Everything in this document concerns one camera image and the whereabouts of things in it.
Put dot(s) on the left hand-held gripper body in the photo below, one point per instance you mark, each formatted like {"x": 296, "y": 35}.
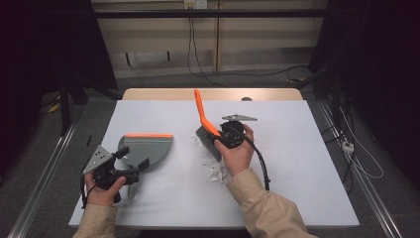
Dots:
{"x": 99, "y": 160}

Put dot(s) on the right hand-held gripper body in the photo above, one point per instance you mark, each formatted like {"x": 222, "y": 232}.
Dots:
{"x": 234, "y": 134}

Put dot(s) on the grey dustpan with orange lip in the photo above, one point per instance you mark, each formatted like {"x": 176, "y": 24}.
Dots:
{"x": 147, "y": 148}

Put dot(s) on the pile of white paper scraps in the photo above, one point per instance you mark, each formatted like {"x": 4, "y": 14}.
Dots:
{"x": 214, "y": 172}

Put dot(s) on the orange hand brush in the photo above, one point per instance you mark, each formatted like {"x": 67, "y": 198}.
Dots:
{"x": 202, "y": 114}

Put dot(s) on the person's right hand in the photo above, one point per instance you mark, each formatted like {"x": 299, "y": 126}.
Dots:
{"x": 236, "y": 158}

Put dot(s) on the person's left hand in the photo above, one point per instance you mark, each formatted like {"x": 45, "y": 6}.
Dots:
{"x": 102, "y": 196}

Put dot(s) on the black stand leg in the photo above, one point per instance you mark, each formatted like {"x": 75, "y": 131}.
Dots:
{"x": 65, "y": 109}

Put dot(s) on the wooden table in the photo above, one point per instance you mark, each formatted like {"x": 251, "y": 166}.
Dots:
{"x": 158, "y": 94}

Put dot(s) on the white power strip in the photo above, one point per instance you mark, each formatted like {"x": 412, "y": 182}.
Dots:
{"x": 347, "y": 146}

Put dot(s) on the black curtain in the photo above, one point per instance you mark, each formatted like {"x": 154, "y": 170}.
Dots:
{"x": 373, "y": 49}
{"x": 39, "y": 43}

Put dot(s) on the black horizontal bar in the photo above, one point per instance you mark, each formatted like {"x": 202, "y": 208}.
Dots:
{"x": 148, "y": 14}

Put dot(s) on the metal floor rail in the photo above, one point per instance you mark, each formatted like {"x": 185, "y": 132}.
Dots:
{"x": 369, "y": 191}
{"x": 43, "y": 181}

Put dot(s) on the white wall socket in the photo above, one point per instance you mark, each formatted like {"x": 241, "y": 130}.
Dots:
{"x": 195, "y": 4}

